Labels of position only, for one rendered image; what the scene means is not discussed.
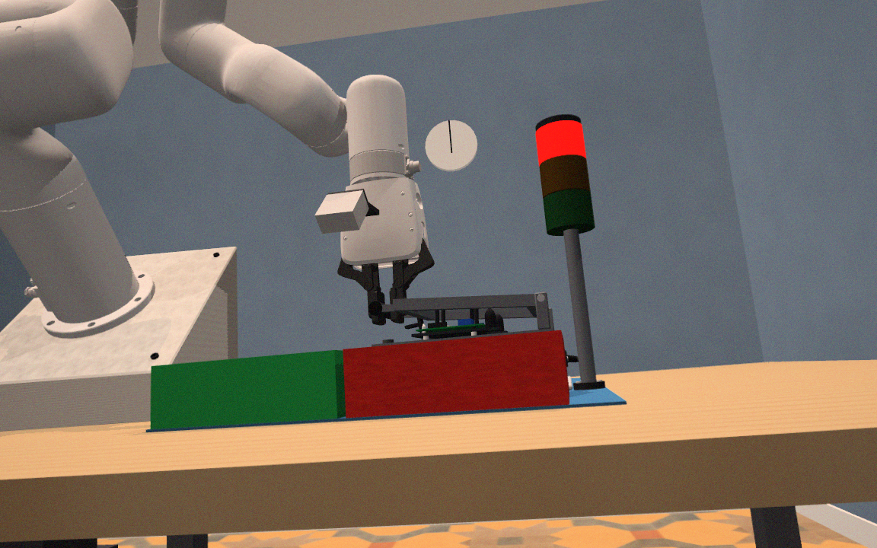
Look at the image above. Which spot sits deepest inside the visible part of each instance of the green circuit board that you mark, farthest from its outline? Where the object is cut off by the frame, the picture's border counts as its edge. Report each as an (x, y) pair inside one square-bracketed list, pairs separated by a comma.
[(442, 326)]

